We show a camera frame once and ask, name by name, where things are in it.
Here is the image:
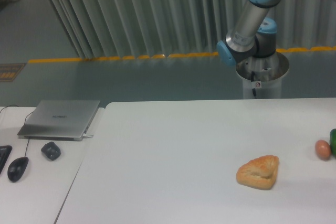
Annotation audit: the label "white laptop plug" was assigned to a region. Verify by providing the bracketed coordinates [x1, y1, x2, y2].
[82, 134, 94, 139]

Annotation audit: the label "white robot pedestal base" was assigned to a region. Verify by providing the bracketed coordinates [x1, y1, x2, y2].
[236, 52, 289, 99]

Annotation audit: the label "black keyboard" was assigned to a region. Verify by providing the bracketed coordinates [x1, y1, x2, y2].
[0, 145, 13, 174]

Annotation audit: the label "brown egg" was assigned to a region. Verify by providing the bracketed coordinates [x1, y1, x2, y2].
[315, 140, 331, 160]

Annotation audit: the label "green pepper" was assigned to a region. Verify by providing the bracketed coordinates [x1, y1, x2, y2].
[330, 129, 336, 156]

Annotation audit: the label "black mouse cable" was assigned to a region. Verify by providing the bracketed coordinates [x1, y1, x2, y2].
[0, 105, 36, 158]

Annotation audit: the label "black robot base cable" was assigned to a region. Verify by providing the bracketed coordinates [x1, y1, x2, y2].
[250, 70, 257, 100]

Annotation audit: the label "golden triangular pastry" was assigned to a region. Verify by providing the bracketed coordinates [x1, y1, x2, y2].
[236, 155, 279, 190]

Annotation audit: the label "small black controller device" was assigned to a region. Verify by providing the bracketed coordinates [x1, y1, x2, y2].
[41, 142, 61, 161]

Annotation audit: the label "grey pleated curtain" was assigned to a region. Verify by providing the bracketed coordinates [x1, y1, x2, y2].
[34, 0, 336, 63]

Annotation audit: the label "black computer mouse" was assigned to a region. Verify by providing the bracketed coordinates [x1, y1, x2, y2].
[7, 157, 29, 183]

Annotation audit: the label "silver closed laptop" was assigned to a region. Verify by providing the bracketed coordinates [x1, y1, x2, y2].
[17, 100, 100, 141]

